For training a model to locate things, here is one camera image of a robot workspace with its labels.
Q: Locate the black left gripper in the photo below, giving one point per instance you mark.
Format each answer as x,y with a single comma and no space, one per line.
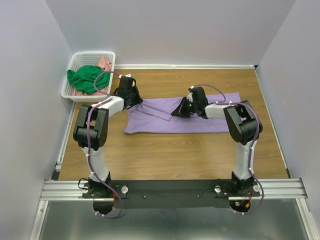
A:
138,100

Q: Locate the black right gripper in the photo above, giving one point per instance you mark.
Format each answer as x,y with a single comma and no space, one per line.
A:
180,110

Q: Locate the purple t shirt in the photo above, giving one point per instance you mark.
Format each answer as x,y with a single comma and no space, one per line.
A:
154,116

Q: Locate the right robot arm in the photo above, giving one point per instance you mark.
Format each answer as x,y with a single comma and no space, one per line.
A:
244,128

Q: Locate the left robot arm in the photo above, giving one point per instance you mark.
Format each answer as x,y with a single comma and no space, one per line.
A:
91,132

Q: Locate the pink t shirt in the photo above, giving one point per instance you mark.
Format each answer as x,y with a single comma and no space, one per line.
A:
105,63

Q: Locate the green t shirt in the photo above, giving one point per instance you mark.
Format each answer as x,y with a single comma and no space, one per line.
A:
101,83

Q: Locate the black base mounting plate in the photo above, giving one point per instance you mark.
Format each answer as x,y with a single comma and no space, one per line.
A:
169,194

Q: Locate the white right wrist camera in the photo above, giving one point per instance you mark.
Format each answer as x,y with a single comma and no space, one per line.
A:
190,94

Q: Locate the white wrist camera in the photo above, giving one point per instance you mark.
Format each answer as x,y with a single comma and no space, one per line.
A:
190,94
129,75

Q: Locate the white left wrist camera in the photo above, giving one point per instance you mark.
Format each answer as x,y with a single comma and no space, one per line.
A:
129,75

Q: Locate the aluminium extrusion rail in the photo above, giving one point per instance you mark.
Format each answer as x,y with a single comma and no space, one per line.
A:
290,188

